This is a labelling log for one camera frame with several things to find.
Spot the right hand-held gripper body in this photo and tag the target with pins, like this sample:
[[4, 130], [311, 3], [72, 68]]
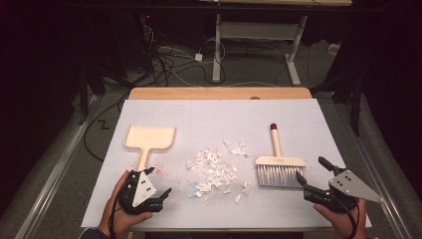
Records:
[[348, 186]]

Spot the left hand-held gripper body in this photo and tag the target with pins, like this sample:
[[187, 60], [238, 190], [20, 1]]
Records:
[[146, 189]]

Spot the cream brush with red tip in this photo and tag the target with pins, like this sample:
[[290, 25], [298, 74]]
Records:
[[280, 161]]

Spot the cream plastic dustpan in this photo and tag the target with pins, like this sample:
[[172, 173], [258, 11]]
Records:
[[149, 137]]

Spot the pile of white paper scraps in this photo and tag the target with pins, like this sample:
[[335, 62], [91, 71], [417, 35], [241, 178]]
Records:
[[212, 166]]

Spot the person's right hand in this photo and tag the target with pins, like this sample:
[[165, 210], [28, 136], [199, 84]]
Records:
[[338, 222]]

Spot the person's left hand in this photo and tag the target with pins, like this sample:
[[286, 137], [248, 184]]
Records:
[[114, 215]]

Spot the black stand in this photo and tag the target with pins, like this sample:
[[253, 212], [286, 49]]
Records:
[[355, 106]]

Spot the white table cover sheet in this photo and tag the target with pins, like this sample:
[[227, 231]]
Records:
[[215, 119]]

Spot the grey round table grommet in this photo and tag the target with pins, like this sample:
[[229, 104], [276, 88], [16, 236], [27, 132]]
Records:
[[254, 98]]

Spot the beige floor box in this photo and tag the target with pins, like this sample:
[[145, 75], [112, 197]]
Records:
[[333, 48]]

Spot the white power adapter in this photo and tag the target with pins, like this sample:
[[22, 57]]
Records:
[[198, 57]]

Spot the white-legged desk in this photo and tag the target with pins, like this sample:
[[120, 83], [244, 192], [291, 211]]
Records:
[[258, 30]]

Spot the metal floor rail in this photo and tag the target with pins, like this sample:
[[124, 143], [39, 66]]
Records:
[[375, 172], [53, 172]]

